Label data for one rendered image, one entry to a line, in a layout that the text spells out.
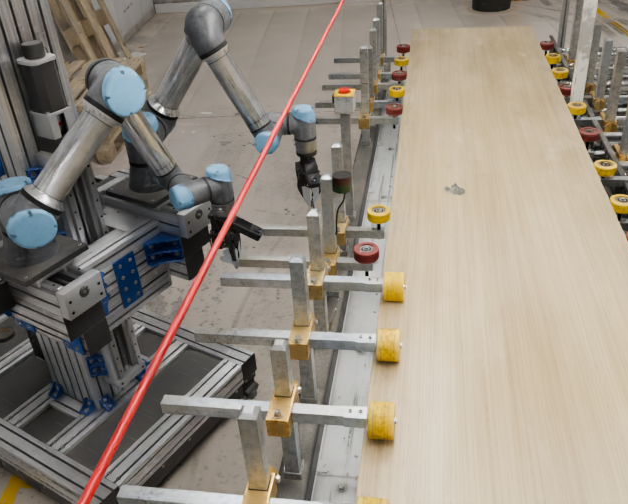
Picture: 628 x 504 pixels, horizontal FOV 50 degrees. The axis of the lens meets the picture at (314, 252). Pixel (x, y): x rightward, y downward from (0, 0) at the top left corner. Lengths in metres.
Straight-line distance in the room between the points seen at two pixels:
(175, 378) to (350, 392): 0.97
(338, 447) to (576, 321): 0.71
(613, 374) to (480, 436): 0.39
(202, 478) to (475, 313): 1.30
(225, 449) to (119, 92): 1.51
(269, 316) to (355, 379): 1.36
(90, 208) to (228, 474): 1.11
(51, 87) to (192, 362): 1.27
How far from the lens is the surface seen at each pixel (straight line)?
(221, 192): 2.08
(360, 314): 2.32
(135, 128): 2.04
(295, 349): 1.68
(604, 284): 2.06
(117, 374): 2.62
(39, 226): 1.87
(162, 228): 2.35
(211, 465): 2.74
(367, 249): 2.12
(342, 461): 1.86
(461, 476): 1.48
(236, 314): 3.42
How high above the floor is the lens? 2.03
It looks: 32 degrees down
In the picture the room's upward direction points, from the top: 4 degrees counter-clockwise
